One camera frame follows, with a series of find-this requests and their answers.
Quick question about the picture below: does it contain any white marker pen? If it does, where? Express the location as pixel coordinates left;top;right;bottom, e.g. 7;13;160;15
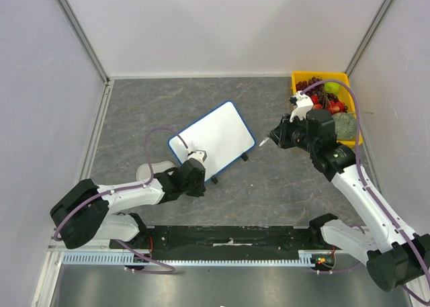
259;137;270;147

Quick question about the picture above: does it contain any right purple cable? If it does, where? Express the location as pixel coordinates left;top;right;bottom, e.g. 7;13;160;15
301;80;430;305

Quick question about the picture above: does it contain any left aluminium frame post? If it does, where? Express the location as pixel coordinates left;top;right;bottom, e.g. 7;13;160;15
56;0;110;85

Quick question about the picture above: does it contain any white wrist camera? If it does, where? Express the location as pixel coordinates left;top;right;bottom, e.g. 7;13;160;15
187;150;207;163
290;91;314;122

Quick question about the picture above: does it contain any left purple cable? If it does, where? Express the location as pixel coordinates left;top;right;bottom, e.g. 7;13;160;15
53;127;191;274

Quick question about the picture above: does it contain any slotted cable duct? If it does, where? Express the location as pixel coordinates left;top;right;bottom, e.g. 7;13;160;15
62;251;315;267

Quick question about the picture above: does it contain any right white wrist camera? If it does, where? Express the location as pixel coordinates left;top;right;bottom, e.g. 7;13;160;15
290;91;314;122

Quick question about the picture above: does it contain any grey whiteboard eraser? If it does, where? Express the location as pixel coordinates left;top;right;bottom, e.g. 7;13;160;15
136;161;175;182

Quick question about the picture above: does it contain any netted green melon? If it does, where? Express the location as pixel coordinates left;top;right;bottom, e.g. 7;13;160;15
332;113;357;141

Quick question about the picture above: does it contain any dark red grape bunch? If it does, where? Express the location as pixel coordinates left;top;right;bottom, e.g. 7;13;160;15
295;77;325;97

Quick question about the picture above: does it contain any right aluminium frame post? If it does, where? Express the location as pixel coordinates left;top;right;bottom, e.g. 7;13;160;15
344;0;396;77

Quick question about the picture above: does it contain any light green apple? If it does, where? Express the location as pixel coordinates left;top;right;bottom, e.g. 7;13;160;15
324;82;341;95

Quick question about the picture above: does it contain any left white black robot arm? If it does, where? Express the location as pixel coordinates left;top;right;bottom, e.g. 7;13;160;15
50;151;206;249

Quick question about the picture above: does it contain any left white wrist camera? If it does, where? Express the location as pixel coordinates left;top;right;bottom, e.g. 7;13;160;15
187;150;207;163

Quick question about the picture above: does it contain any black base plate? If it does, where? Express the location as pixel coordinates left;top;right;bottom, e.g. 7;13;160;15
127;226;332;260

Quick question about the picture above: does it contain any blue framed whiteboard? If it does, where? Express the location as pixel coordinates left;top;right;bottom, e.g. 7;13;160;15
168;101;256;181

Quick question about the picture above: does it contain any red cherry cluster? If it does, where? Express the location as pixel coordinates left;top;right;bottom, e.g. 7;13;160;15
310;93;348;115

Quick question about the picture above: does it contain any purple cable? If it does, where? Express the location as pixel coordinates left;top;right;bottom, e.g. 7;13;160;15
301;80;430;305
53;127;191;274

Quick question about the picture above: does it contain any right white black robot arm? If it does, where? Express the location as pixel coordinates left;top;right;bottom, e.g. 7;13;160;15
268;109;429;292

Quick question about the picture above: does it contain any aluminium frame post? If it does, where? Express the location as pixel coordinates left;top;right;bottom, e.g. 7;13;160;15
344;0;396;77
56;0;110;85

